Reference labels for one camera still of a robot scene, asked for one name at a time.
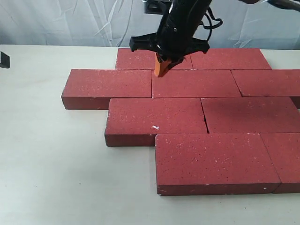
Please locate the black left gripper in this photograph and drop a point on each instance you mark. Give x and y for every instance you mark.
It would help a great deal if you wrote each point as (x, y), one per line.
(4, 60)

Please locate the red brick with white chip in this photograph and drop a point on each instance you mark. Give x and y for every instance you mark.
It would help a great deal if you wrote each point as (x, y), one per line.
(135, 122)

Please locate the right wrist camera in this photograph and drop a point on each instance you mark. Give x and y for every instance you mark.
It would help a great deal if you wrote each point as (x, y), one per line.
(156, 7)

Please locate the white wrinkled backdrop curtain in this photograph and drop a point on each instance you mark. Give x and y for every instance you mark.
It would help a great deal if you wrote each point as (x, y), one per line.
(111, 23)

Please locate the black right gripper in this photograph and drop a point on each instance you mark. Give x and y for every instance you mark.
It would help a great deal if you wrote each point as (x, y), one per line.
(174, 37)

